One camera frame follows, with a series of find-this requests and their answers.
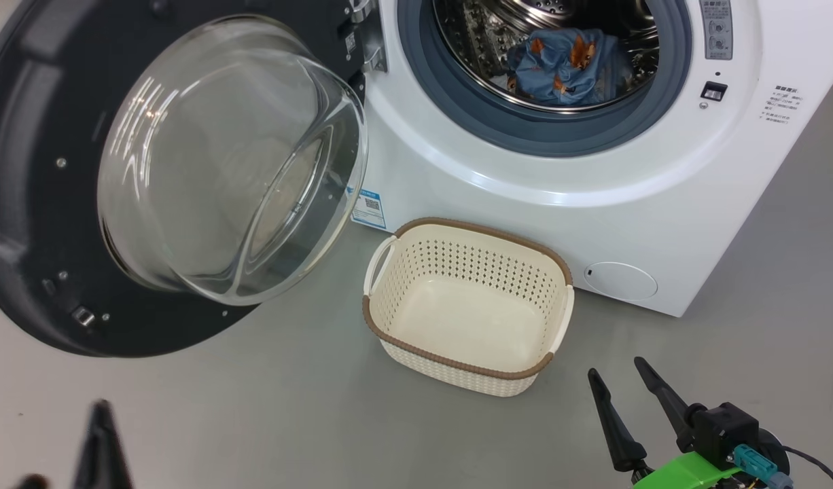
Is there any steel perforated washer drum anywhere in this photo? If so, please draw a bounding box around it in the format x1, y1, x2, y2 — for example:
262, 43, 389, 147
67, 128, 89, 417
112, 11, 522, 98
431, 0, 660, 113

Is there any black cable with teal plug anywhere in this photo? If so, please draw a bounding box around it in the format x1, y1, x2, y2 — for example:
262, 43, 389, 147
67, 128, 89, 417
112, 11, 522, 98
732, 445, 833, 489

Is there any blue cartoon print garment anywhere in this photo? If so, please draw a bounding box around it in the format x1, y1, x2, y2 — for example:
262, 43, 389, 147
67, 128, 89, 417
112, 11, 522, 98
506, 29, 635, 106

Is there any round white filter cover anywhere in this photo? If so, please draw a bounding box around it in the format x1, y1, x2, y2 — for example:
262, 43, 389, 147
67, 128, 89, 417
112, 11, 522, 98
584, 262, 659, 302

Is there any white front-load washing machine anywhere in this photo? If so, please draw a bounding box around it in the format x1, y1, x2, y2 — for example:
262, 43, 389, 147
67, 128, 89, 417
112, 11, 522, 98
345, 0, 833, 318

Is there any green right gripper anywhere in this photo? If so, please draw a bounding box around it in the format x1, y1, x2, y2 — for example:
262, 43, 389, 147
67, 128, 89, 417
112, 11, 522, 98
588, 357, 743, 489

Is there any cream perforated laundry basket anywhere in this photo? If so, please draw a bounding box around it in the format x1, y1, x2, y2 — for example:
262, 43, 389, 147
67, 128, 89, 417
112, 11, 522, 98
362, 217, 575, 398

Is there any blue energy label sticker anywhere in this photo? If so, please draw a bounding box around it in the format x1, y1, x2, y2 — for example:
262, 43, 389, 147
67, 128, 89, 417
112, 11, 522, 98
351, 189, 387, 230

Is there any grey warning label sticker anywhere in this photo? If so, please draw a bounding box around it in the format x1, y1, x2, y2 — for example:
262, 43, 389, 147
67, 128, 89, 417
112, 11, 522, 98
699, 0, 734, 60

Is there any black round glass washer door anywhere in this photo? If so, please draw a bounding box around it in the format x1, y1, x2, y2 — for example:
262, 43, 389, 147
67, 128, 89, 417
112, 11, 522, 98
0, 0, 370, 359

